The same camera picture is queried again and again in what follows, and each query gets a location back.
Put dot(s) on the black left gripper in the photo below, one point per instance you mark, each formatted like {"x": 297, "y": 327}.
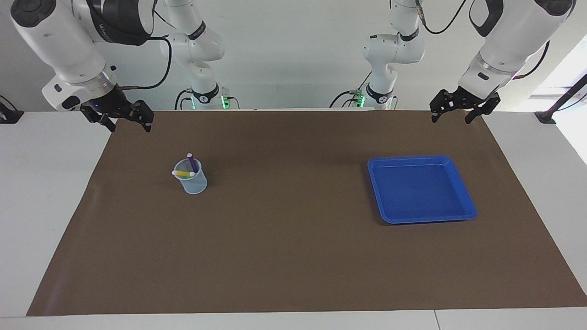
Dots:
{"x": 472, "y": 101}

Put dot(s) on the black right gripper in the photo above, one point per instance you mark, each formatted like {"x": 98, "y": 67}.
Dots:
{"x": 112, "y": 104}

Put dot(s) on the yellow pen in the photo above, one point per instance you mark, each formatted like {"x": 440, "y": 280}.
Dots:
{"x": 183, "y": 174}

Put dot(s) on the purple pen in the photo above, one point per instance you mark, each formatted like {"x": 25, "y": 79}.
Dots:
{"x": 192, "y": 162}

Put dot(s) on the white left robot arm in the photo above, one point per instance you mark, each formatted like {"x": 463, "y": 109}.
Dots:
{"x": 513, "y": 36}

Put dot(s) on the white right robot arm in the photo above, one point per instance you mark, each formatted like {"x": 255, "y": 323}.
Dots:
{"x": 59, "y": 36}

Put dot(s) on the blue plastic tray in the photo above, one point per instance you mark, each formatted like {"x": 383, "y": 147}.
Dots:
{"x": 422, "y": 192}

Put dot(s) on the translucent mesh pen cup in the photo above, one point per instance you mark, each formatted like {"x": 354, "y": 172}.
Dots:
{"x": 195, "y": 185}

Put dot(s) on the black stand with pole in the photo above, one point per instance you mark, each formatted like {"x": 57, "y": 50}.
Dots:
{"x": 545, "y": 117}

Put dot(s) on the black table clamp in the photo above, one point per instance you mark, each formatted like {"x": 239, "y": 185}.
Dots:
{"x": 9, "y": 115}

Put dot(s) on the brown table mat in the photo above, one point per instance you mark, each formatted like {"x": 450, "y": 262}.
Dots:
{"x": 293, "y": 256}

